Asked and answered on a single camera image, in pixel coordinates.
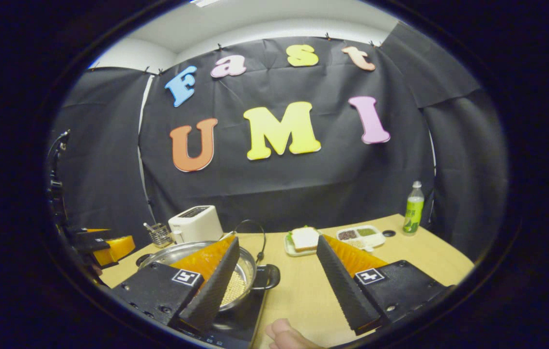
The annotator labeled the white divided tray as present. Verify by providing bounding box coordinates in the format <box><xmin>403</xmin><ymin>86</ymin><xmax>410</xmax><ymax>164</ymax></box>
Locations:
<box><xmin>336</xmin><ymin>224</ymin><xmax>386</xmax><ymax>252</ymax></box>

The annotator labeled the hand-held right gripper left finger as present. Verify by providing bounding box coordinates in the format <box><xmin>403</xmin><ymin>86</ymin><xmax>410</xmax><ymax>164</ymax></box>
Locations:
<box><xmin>112</xmin><ymin>236</ymin><xmax>241</xmax><ymax>335</ymax></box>

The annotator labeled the pale green plate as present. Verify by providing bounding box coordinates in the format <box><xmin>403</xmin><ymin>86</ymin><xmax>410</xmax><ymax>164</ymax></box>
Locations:
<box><xmin>284</xmin><ymin>225</ymin><xmax>326</xmax><ymax>257</ymax></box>

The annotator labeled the small wire basket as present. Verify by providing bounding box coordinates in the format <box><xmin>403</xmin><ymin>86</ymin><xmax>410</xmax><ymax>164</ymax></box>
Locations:
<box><xmin>143</xmin><ymin>222</ymin><xmax>173</xmax><ymax>248</ymax></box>

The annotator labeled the green label drink bottle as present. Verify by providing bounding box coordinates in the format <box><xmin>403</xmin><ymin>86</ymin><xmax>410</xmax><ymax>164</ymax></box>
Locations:
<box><xmin>403</xmin><ymin>181</ymin><xmax>425</xmax><ymax>237</ymax></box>

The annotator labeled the black power cable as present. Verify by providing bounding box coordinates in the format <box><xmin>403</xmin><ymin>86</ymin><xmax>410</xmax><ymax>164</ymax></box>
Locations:
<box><xmin>233</xmin><ymin>220</ymin><xmax>267</xmax><ymax>265</ymax></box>

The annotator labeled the white toaster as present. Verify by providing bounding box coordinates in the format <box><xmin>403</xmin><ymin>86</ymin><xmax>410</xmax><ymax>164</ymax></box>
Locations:
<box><xmin>168</xmin><ymin>205</ymin><xmax>224</xmax><ymax>244</ymax></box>

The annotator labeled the black induction cooktop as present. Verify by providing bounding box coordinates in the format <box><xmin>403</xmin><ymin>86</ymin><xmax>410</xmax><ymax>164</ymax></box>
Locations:
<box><xmin>177</xmin><ymin>276</ymin><xmax>270</xmax><ymax>347</ymax></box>

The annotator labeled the pile of soybeans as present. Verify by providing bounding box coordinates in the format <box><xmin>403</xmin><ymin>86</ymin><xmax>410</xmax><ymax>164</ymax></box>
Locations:
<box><xmin>220</xmin><ymin>270</ymin><xmax>247</xmax><ymax>306</ymax></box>

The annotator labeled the stainless steel pot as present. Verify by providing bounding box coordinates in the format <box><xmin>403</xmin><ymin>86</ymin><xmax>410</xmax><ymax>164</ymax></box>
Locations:
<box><xmin>136</xmin><ymin>241</ymin><xmax>281</xmax><ymax>312</ymax></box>

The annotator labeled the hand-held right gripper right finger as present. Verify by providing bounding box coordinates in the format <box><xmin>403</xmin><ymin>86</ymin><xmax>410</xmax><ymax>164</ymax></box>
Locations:
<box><xmin>316</xmin><ymin>235</ymin><xmax>449</xmax><ymax>336</ymax></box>

